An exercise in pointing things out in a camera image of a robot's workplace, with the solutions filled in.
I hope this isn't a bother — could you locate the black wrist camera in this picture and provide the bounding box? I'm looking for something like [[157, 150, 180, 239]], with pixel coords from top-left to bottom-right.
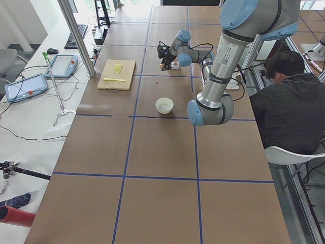
[[157, 45, 169, 59]]

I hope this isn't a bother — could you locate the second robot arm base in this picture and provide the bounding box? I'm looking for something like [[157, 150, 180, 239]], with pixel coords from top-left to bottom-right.
[[300, 36, 324, 61]]

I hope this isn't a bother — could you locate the white round bowl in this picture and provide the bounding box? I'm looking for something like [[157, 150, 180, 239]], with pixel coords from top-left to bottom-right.
[[155, 97, 174, 114]]

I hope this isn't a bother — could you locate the yellow plastic knife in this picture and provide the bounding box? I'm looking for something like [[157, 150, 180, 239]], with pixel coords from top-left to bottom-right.
[[103, 78, 126, 82]]

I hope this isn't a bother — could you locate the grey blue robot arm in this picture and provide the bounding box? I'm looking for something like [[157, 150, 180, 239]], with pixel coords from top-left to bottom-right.
[[157, 1, 300, 126]]

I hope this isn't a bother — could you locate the black keyboard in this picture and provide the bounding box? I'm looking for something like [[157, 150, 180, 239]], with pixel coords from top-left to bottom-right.
[[63, 24, 88, 50]]

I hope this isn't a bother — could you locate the blue teach pendant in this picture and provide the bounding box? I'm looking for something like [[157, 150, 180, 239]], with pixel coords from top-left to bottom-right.
[[50, 54, 78, 79], [5, 74, 48, 103]]

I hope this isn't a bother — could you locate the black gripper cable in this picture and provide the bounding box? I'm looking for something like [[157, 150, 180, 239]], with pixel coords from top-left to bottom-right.
[[158, 41, 270, 101]]

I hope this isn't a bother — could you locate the black tripod rod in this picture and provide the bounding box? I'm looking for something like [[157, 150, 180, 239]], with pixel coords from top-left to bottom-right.
[[1, 161, 51, 180]]

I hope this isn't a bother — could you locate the bamboo cutting board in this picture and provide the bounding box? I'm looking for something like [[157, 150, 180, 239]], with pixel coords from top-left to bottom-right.
[[97, 59, 136, 91]]

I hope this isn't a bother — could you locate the far blue teach pendant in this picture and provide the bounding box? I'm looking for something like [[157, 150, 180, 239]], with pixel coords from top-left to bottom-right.
[[50, 54, 78, 79]]

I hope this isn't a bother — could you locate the clear plastic egg box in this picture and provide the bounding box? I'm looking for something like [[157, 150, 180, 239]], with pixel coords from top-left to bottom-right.
[[171, 62, 179, 70]]

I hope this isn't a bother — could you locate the black box on table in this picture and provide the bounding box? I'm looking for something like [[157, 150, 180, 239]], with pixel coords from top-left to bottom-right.
[[93, 26, 109, 45]]

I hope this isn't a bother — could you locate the black computer mouse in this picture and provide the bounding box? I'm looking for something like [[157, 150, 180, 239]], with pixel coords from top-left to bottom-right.
[[47, 48, 59, 55]]

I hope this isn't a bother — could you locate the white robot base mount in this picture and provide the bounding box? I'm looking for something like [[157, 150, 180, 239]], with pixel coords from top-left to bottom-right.
[[226, 70, 242, 90]]

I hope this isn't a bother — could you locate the grabber reach stick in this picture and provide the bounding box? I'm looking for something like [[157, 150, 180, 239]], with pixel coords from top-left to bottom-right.
[[42, 52, 76, 126]]

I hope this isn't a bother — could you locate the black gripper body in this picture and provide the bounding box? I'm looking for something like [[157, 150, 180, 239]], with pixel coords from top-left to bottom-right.
[[163, 52, 177, 65]]

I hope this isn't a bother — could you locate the dark blue cloth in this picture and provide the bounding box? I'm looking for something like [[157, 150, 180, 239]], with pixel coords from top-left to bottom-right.
[[1, 193, 31, 209]]

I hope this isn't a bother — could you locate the person in black jacket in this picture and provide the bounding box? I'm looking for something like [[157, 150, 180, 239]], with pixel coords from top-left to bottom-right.
[[250, 50, 324, 155]]

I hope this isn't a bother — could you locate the red cylinder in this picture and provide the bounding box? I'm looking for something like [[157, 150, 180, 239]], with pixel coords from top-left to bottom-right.
[[1, 205, 36, 227]]

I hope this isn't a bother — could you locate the white chair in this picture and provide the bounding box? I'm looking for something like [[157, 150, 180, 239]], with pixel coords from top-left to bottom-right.
[[264, 145, 325, 191]]

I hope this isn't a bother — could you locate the grey office chair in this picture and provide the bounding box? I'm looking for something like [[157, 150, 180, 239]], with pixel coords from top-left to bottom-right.
[[0, 49, 17, 77]]

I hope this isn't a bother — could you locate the near blue teach pendant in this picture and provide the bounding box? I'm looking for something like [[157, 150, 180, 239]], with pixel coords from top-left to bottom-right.
[[5, 74, 48, 103]]

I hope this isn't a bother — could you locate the aluminium frame post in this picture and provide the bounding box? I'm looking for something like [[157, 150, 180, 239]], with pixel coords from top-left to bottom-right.
[[58, 0, 95, 77]]

